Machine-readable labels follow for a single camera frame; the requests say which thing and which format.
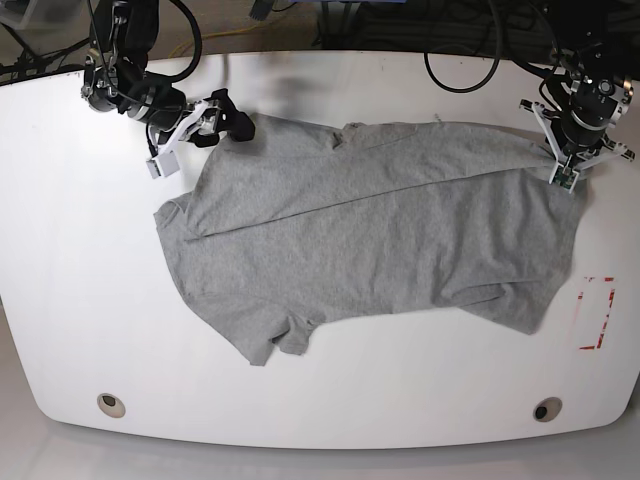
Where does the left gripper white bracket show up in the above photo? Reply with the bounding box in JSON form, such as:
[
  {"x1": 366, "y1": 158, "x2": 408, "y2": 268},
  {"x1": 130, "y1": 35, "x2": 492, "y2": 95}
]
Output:
[{"x1": 519, "y1": 99, "x2": 635, "y2": 173}]

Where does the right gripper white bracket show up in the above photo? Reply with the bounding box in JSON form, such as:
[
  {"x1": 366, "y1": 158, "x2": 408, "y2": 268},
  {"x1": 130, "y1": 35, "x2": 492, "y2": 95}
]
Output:
[{"x1": 146, "y1": 88, "x2": 255, "y2": 160}]

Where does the grey T-shirt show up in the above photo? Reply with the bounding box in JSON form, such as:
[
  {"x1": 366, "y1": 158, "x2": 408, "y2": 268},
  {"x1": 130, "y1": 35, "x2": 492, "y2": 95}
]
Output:
[{"x1": 154, "y1": 116, "x2": 587, "y2": 366}]

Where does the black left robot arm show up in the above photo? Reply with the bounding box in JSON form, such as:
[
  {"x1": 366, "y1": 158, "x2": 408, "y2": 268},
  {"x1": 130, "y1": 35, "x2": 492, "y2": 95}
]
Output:
[{"x1": 521, "y1": 1, "x2": 635, "y2": 188}]

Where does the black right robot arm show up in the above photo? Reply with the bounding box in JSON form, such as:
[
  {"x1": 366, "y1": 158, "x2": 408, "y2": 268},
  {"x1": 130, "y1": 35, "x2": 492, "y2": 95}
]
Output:
[{"x1": 81, "y1": 1, "x2": 255, "y2": 160}]

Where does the red tape rectangle marking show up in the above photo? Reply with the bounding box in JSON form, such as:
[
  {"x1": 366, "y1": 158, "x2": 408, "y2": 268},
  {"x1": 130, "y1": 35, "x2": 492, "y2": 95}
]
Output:
[{"x1": 572, "y1": 277, "x2": 616, "y2": 352}]

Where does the right table grommet hole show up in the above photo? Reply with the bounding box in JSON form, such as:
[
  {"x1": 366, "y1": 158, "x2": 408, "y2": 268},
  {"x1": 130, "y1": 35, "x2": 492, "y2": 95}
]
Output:
[{"x1": 533, "y1": 397, "x2": 563, "y2": 423}]

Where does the table grommet hole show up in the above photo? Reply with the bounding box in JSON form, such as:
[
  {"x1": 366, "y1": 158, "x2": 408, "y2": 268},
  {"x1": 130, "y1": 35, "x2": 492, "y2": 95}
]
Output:
[
  {"x1": 533, "y1": 397, "x2": 563, "y2": 423},
  {"x1": 97, "y1": 393, "x2": 126, "y2": 419}
]

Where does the left table grommet hole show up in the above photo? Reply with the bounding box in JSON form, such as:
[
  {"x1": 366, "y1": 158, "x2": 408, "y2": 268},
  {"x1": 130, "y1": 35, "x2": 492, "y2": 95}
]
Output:
[{"x1": 97, "y1": 393, "x2": 126, "y2": 419}]

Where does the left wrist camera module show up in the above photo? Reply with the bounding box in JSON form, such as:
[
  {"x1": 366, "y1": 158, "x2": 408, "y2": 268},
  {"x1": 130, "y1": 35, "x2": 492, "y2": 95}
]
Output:
[{"x1": 549, "y1": 163, "x2": 580, "y2": 193}]

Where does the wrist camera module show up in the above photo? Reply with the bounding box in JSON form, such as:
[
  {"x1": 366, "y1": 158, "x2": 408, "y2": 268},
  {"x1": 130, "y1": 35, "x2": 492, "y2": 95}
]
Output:
[
  {"x1": 146, "y1": 151, "x2": 180, "y2": 179},
  {"x1": 549, "y1": 163, "x2": 580, "y2": 193}
]

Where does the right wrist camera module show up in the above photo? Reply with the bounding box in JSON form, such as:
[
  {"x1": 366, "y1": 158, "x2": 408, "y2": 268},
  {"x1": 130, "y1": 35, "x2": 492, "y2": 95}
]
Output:
[{"x1": 146, "y1": 151, "x2": 180, "y2": 179}]

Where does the yellow cable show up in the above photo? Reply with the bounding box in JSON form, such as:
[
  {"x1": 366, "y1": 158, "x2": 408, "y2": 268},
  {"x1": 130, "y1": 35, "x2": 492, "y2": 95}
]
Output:
[{"x1": 169, "y1": 22, "x2": 256, "y2": 59}]

